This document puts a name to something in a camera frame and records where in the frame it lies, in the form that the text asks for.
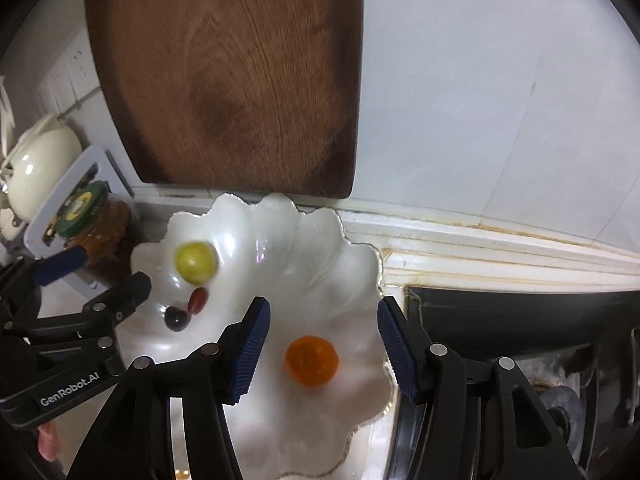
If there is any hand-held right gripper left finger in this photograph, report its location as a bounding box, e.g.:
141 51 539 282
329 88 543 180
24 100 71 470
65 296 271 480

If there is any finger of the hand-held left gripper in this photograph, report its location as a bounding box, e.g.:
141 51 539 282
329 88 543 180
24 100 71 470
15 272 152 361
0 245 89 321

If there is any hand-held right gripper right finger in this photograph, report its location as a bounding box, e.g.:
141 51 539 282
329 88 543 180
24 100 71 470
377 296 576 480

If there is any dark purple grape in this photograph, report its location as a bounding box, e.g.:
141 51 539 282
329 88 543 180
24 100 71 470
165 306 191 332

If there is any orange tangerine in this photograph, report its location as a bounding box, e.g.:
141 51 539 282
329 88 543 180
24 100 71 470
284 335 339 388

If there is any yellow-green round fruit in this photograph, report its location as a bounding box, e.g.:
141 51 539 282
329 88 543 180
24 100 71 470
174 241 218 283

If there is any white scalloped bowl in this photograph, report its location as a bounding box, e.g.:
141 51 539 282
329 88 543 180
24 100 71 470
129 191 396 478

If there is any person's left hand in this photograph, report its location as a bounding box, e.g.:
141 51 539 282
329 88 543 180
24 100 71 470
37 420 63 462

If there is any glass jar green lid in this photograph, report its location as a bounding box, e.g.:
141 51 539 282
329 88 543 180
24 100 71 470
52 180 146 286

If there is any cream ceramic pot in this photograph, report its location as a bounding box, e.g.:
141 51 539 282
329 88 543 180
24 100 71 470
0 112 83 223

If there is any black glass gas stove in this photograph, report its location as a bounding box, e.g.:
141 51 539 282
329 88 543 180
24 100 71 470
385 285 640 480

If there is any black burner grate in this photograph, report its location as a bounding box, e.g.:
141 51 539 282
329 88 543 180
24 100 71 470
525 327 640 466

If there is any brown wooden cutting board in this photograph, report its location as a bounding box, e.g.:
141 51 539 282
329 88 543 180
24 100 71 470
84 0 364 200

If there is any white rectangular frame stand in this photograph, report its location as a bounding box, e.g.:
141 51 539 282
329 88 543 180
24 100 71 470
24 145 135 261

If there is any white wall socket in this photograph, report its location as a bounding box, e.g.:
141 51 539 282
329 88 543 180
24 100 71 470
60 27 98 92
35 67 71 111

